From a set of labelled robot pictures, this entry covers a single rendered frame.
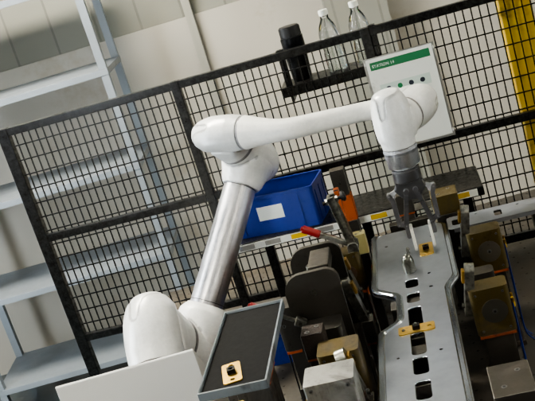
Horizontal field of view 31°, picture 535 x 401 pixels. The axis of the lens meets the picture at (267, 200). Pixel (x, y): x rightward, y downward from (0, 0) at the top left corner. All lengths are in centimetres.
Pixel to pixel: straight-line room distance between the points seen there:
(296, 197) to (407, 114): 60
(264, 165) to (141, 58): 217
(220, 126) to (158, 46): 222
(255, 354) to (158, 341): 70
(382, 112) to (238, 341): 78
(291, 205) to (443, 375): 112
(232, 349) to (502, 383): 54
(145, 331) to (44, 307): 283
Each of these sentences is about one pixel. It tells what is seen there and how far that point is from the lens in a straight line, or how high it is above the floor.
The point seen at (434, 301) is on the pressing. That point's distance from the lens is 232.
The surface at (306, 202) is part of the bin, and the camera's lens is 294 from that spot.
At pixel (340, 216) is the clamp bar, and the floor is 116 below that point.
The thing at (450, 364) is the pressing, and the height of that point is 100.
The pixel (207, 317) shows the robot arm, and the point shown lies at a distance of 277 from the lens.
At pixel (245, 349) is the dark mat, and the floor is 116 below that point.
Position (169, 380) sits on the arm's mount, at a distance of 244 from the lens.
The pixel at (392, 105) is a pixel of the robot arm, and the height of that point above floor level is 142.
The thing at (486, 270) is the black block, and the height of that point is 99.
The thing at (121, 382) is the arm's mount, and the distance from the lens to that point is 246.
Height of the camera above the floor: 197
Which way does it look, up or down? 16 degrees down
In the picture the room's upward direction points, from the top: 17 degrees counter-clockwise
